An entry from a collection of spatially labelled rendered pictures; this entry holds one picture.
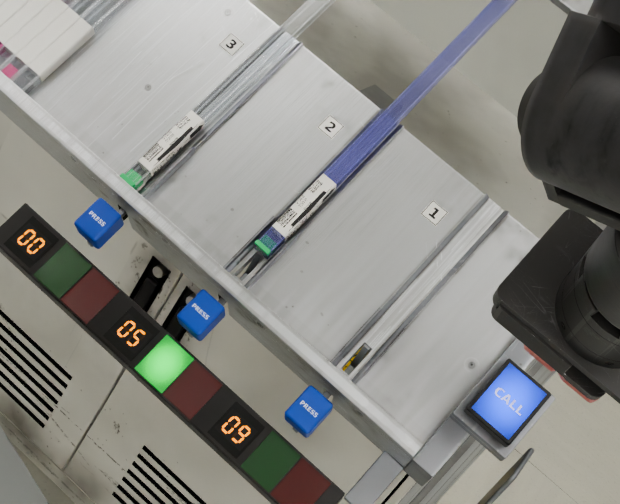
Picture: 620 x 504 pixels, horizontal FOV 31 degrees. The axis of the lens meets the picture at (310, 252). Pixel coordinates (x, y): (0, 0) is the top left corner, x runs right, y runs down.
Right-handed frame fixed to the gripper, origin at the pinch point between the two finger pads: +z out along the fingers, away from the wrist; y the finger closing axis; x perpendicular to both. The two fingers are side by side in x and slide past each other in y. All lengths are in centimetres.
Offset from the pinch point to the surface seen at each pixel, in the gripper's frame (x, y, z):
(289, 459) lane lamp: 12.4, 10.0, 21.5
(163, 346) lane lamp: 12.5, 22.9, 21.3
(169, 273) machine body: 1, 39, 62
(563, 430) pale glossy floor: -48, -14, 166
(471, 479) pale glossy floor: -22, -5, 143
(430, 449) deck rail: 5.2, 2.6, 19.3
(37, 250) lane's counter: 13.6, 35.5, 21.1
